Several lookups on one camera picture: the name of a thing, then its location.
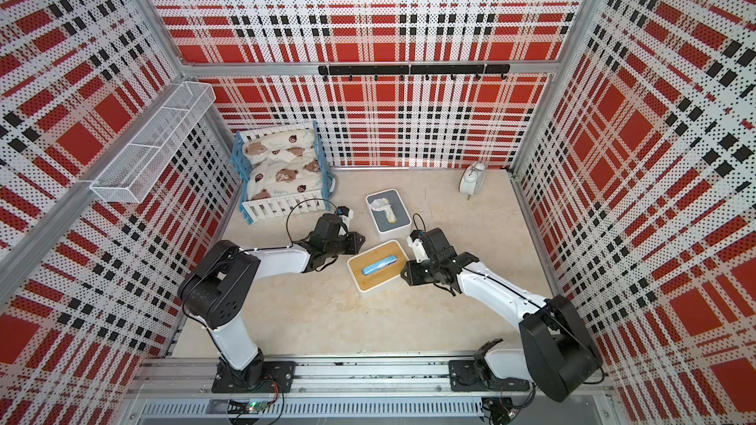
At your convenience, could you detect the blue tissue paper pack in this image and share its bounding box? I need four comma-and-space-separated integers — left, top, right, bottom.
361, 255, 399, 277

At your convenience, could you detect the wooden tissue box lid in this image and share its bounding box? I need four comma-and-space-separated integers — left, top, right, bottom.
347, 240, 409, 296

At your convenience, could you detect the white tissue box base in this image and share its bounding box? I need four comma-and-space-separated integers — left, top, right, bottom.
350, 270, 403, 297
371, 212, 413, 242

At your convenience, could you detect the yellow tissue paper pack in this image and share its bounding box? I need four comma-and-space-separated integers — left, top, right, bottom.
369, 198, 398, 224

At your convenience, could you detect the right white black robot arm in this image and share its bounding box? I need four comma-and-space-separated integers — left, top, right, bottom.
401, 228, 604, 403

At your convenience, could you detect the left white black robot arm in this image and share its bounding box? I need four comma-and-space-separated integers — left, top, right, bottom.
178, 206, 365, 394

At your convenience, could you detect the bear print pillow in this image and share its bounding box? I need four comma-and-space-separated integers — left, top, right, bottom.
242, 129, 323, 201

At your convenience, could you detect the white soap dispenser bottle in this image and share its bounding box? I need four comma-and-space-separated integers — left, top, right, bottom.
459, 161, 486, 199

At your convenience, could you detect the green circuit board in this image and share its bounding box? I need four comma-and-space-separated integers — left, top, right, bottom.
226, 401, 276, 416

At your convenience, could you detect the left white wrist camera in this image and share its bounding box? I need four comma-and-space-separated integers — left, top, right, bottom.
336, 206, 354, 228

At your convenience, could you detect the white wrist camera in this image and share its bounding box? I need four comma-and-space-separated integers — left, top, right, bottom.
336, 206, 354, 228
407, 229, 428, 263

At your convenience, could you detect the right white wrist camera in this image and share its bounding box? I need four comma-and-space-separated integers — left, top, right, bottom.
407, 229, 428, 263

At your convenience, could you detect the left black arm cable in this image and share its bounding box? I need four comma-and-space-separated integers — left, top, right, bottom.
284, 198, 339, 246

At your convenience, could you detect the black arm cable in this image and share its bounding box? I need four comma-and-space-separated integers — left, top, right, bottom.
411, 211, 608, 386
284, 198, 339, 246

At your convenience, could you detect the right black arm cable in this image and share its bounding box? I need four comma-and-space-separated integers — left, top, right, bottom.
411, 211, 608, 386

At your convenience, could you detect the black wall hook rail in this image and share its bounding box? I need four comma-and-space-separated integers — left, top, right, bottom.
318, 63, 512, 79

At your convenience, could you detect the white wire mesh shelf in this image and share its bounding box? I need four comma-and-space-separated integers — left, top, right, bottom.
90, 81, 216, 204

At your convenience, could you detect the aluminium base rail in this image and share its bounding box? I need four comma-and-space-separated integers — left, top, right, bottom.
116, 352, 625, 424

